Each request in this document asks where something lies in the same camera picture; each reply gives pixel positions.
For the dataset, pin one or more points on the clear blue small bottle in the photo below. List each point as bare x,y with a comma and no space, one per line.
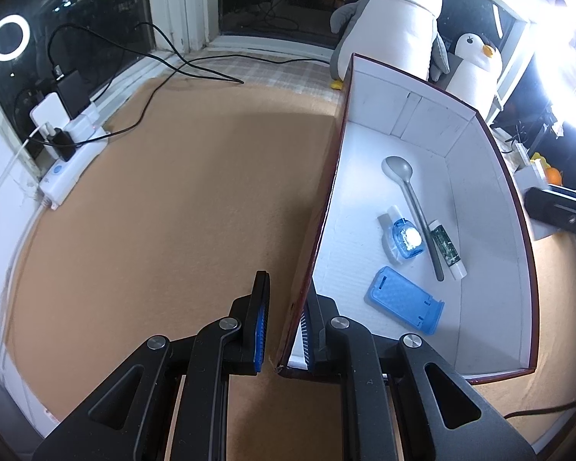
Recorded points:
405,240

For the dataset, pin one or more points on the white cardboard box red rim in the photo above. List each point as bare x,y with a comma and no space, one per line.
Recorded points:
365,192

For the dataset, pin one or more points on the white window frame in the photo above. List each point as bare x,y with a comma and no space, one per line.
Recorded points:
187,5

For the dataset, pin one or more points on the small penguin plush toy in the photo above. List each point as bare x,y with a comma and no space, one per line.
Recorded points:
475,81

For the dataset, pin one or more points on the plaid cloth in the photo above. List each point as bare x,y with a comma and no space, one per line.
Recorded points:
278,77

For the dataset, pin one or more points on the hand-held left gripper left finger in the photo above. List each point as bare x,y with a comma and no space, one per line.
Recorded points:
260,341

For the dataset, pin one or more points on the black charger block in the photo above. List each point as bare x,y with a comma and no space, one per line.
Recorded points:
72,89

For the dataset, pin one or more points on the black plug adapter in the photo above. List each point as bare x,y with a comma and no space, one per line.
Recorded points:
60,141

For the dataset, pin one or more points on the green white lip balm tube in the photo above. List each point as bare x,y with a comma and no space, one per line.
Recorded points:
445,249

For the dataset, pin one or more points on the grey spoon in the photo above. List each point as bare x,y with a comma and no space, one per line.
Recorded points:
398,168

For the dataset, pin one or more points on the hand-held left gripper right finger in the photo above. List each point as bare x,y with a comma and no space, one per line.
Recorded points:
306,341

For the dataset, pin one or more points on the blue phone stand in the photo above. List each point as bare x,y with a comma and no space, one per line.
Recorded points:
401,297

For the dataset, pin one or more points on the white power strip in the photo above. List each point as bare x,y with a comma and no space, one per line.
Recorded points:
72,173

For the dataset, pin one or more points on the yellow fruit bowl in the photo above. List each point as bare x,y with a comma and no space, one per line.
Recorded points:
537,157

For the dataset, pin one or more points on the large penguin plush toy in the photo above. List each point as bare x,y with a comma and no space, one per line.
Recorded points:
403,33

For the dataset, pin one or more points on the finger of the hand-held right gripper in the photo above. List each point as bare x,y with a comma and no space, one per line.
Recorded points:
557,206

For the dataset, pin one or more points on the white charger block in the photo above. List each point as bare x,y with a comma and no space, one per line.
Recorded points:
48,113

